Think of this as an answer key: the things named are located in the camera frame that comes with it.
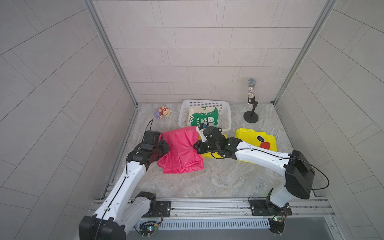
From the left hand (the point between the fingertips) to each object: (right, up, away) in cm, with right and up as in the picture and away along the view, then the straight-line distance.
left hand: (171, 144), depth 80 cm
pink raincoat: (+7, -5, -8) cm, 12 cm away
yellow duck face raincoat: (+52, +1, +16) cm, 55 cm away
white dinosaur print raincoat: (+21, +16, +22) cm, 34 cm away
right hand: (+11, -1, -2) cm, 12 cm away
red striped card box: (-11, +19, +29) cm, 36 cm away
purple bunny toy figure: (-15, +16, +26) cm, 34 cm away
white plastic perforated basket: (+32, +14, +21) cm, 41 cm away
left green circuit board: (-8, -34, -15) cm, 38 cm away
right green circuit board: (+51, -35, -12) cm, 63 cm away
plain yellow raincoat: (+19, -2, -12) cm, 23 cm away
